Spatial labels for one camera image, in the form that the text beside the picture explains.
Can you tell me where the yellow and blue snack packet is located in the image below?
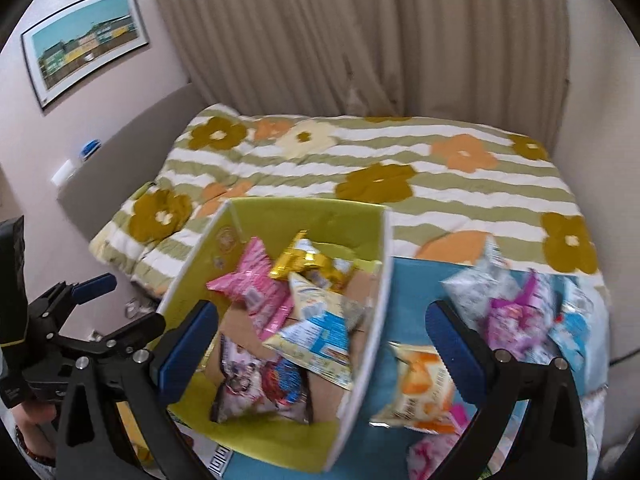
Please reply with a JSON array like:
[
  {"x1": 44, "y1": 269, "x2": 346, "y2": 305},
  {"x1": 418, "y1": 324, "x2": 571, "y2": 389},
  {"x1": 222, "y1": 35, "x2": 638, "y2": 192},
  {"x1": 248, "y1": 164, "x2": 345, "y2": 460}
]
[{"x1": 262, "y1": 272, "x2": 369, "y2": 391}]

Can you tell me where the gold snack packet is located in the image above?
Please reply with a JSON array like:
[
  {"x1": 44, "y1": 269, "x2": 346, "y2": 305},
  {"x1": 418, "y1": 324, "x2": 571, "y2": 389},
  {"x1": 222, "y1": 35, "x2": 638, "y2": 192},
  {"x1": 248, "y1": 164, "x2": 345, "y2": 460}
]
[{"x1": 269, "y1": 230, "x2": 357, "y2": 294}]

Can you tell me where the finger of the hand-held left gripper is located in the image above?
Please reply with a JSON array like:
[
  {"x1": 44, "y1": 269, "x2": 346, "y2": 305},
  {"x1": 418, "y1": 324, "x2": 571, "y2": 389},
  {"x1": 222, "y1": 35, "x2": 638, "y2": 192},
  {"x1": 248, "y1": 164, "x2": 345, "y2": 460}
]
[
  {"x1": 50, "y1": 311, "x2": 167, "y2": 358},
  {"x1": 29, "y1": 273, "x2": 119, "y2": 321}
]

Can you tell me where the green cardboard box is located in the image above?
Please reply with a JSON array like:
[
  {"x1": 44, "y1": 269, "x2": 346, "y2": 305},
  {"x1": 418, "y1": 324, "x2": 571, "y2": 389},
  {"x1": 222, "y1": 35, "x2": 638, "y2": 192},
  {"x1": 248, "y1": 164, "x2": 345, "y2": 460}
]
[{"x1": 159, "y1": 197, "x2": 397, "y2": 476}]

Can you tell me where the white wall switch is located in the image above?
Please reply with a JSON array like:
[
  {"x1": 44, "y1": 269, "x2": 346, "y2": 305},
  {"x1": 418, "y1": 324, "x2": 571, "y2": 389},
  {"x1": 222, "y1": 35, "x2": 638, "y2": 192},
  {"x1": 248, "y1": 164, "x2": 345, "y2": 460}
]
[{"x1": 51, "y1": 159, "x2": 76, "y2": 186}]

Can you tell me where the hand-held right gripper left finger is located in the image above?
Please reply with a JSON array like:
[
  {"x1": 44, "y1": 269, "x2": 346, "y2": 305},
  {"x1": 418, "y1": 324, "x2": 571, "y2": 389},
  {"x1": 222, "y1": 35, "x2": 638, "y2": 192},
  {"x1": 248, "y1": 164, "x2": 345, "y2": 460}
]
[{"x1": 55, "y1": 300, "x2": 221, "y2": 480}]

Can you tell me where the person's left hand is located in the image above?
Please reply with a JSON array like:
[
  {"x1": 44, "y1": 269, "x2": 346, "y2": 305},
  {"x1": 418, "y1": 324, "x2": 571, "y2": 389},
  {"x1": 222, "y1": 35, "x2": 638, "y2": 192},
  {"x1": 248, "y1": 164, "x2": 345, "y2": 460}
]
[{"x1": 9, "y1": 401, "x2": 57, "y2": 435}]

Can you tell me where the grey bed headboard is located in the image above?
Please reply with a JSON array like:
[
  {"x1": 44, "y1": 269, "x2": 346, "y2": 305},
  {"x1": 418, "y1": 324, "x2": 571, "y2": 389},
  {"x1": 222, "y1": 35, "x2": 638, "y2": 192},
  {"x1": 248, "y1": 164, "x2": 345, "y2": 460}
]
[{"x1": 56, "y1": 82, "x2": 212, "y2": 242}]

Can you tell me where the orange and white snack packet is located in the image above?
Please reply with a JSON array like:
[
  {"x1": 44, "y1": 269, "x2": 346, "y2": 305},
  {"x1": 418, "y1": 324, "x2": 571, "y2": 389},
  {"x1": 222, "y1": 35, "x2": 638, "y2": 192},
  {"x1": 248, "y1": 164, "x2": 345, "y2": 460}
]
[{"x1": 370, "y1": 342, "x2": 472, "y2": 434}]

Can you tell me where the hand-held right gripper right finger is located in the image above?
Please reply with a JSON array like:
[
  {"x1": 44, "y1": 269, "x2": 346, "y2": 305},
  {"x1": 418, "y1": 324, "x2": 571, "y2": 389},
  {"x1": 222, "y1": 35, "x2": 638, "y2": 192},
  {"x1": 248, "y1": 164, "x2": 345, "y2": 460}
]
[{"x1": 425, "y1": 300, "x2": 589, "y2": 480}]

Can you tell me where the framed wall picture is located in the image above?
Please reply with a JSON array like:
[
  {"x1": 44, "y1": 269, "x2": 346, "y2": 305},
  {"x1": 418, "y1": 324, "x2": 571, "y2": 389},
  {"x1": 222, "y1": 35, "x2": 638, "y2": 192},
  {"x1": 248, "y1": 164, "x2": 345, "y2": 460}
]
[{"x1": 21, "y1": 0, "x2": 151, "y2": 111}]

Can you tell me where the beige curtain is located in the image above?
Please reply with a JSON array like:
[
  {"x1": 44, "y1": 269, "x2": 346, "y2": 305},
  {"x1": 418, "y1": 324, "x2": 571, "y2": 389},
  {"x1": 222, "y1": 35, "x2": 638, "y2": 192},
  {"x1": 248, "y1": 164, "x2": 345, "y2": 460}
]
[{"x1": 144, "y1": 0, "x2": 572, "y2": 122}]

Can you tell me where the dark beaded bracelet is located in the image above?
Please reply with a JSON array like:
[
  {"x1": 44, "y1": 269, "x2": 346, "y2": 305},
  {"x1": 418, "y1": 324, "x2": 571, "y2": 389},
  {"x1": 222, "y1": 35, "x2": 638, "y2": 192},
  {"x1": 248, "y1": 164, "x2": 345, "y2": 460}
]
[{"x1": 14, "y1": 424, "x2": 57, "y2": 465}]

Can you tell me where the dark illustrated snack packet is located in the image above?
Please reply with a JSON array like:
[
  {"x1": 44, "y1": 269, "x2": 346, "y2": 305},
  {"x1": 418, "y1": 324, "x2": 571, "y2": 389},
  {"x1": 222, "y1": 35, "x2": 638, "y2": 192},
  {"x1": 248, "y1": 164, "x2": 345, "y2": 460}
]
[{"x1": 209, "y1": 335, "x2": 314, "y2": 426}]

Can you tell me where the blue towel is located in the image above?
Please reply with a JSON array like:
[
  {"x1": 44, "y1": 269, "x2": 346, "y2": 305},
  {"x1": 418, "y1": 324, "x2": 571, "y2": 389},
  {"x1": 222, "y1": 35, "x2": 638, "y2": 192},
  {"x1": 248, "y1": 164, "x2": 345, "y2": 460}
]
[{"x1": 234, "y1": 255, "x2": 612, "y2": 480}]

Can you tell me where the blue white snack packet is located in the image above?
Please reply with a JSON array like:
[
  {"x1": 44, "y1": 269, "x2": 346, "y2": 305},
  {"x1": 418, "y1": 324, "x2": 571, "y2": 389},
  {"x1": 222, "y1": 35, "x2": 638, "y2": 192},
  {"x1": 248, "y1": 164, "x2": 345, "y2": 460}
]
[{"x1": 547, "y1": 280, "x2": 596, "y2": 372}]

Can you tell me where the silver white snack packet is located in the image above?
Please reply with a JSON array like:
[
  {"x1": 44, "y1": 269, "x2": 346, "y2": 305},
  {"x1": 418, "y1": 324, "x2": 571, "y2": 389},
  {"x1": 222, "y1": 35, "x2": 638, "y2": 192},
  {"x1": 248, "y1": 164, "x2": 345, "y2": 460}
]
[{"x1": 440, "y1": 237, "x2": 524, "y2": 332}]

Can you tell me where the striped floral blanket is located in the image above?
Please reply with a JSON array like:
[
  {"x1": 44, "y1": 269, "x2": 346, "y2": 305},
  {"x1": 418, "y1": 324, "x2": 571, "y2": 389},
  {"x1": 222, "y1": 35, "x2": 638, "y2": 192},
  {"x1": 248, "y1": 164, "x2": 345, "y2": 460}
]
[{"x1": 89, "y1": 103, "x2": 609, "y2": 307}]

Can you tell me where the pink white snack packet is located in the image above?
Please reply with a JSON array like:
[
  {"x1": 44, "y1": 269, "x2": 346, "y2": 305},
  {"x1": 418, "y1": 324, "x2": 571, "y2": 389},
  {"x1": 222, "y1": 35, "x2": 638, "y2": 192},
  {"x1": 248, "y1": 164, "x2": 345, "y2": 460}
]
[{"x1": 407, "y1": 402, "x2": 477, "y2": 480}]

